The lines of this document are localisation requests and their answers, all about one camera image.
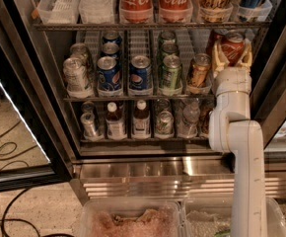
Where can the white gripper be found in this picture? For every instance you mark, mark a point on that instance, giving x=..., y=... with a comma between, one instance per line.
x=233, y=80

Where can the red coke can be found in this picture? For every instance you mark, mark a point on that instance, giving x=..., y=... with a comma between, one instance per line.
x=233, y=45
x=215, y=34

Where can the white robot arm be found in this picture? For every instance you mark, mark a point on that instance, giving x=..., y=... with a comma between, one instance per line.
x=232, y=130

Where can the gold soda can middle shelf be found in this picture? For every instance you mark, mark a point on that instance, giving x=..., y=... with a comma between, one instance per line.
x=198, y=69

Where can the right closed fridge door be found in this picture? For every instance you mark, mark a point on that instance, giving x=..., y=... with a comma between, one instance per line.
x=271, y=116

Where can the gold bottle top shelf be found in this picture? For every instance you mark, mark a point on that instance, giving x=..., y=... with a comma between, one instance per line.
x=213, y=10

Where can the front green soda can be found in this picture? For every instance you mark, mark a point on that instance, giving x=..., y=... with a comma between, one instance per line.
x=170, y=72

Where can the green soda can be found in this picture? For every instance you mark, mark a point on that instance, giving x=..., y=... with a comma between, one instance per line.
x=166, y=36
x=170, y=72
x=168, y=48

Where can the middle green soda can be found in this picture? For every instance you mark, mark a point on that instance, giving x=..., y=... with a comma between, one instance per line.
x=168, y=48

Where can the rear green soda can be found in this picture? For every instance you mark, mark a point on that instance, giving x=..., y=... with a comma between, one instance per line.
x=166, y=36

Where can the front gold can bottom shelf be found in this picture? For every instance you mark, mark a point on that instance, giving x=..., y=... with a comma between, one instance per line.
x=204, y=123

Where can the right coca-cola bottle top shelf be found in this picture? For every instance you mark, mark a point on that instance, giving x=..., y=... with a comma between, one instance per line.
x=173, y=10

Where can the coca-cola bottle shelf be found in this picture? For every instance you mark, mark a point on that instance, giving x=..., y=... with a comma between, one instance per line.
x=173, y=10
x=136, y=11

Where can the rear green can bottom shelf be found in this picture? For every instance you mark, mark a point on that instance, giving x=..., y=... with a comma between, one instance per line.
x=162, y=105

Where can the green can shelf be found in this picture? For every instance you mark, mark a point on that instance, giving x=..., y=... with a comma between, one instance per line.
x=162, y=105
x=164, y=124

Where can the front green can bottom shelf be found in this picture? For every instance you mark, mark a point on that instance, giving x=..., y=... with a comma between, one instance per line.
x=164, y=124

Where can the blue pepsi can centre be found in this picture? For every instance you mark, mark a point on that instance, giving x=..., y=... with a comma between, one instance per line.
x=140, y=72

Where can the blue pepsi can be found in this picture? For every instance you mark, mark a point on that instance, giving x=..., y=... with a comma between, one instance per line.
x=108, y=73
x=110, y=49
x=112, y=36
x=140, y=72

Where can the stainless steel fridge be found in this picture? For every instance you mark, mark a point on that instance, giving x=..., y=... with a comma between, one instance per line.
x=172, y=168

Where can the left coca-cola bottle top shelf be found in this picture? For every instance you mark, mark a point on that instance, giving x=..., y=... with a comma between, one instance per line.
x=136, y=11

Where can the middle blue pepsi can left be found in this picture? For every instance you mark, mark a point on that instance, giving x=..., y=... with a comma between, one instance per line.
x=110, y=49

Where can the rear blue pepsi can left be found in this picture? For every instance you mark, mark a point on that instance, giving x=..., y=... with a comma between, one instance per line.
x=112, y=36

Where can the front blue pepsi can left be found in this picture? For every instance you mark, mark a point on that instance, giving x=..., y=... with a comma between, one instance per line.
x=108, y=73

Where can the white clear container top shelf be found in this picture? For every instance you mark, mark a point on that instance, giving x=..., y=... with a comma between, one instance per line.
x=96, y=11

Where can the rear silver slim can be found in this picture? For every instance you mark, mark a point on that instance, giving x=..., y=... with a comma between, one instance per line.
x=88, y=107

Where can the silver slim can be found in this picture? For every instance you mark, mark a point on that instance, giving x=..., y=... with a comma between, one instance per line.
x=88, y=107
x=90, y=124

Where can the rear white soda can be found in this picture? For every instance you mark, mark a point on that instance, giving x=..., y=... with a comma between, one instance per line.
x=79, y=49

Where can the white soda can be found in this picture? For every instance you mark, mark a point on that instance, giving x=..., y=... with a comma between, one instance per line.
x=76, y=75
x=79, y=49

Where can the front silver slim can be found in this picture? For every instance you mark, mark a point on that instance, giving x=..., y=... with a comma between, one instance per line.
x=90, y=124

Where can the front white soda can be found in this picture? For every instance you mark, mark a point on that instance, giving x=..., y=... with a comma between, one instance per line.
x=76, y=75

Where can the green can in bin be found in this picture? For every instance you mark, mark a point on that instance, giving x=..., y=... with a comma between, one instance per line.
x=224, y=233

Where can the empty clear tray top shelf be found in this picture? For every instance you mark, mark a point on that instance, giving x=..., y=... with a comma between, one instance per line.
x=58, y=11

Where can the open glass fridge door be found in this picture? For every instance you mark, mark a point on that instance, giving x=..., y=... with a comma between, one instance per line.
x=29, y=146

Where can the clear water bottle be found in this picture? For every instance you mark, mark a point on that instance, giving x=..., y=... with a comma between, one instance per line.
x=188, y=120

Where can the right brown tea bottle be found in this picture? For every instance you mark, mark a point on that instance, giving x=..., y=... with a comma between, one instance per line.
x=141, y=120

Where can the brown tea bottle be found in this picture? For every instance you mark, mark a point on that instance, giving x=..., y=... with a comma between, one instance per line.
x=141, y=120
x=115, y=122

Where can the left brown tea bottle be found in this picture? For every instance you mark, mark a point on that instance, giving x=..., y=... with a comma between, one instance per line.
x=115, y=122

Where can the right clear plastic bin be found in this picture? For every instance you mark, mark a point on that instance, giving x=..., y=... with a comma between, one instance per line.
x=207, y=215

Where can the clear plastic bin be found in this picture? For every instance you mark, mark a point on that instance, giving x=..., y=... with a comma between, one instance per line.
x=207, y=215
x=130, y=217

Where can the left clear plastic bin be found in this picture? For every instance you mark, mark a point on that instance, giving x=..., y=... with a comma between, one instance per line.
x=130, y=217

